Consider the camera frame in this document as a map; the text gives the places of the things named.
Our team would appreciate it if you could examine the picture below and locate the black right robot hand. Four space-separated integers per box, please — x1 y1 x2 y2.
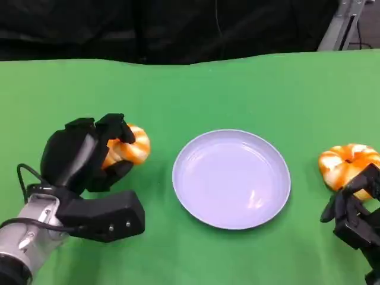
319 162 380 270

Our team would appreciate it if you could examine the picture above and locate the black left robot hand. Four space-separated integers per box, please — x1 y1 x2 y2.
40 112 136 196

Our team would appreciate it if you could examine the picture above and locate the orange and white bread roll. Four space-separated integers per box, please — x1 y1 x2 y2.
102 125 151 170
318 143 380 201

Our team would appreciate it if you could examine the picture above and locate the lilac plate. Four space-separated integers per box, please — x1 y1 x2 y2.
172 129 292 231

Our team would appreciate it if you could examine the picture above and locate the black backdrop curtain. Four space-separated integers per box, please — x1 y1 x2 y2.
0 0 339 65

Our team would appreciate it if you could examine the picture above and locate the green table cloth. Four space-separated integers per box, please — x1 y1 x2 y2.
0 49 380 285

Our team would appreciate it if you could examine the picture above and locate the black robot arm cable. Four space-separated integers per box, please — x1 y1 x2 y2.
17 163 45 206
0 218 87 235

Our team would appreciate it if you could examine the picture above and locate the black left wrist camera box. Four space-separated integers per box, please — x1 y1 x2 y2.
56 190 146 243

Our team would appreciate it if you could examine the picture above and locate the black floor cable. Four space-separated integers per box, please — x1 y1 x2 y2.
349 16 375 50

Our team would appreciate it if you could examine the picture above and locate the grey metal frame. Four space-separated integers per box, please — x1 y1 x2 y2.
317 0 368 52

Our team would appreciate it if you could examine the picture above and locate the thin hanging cable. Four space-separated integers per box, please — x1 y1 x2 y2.
214 0 224 39

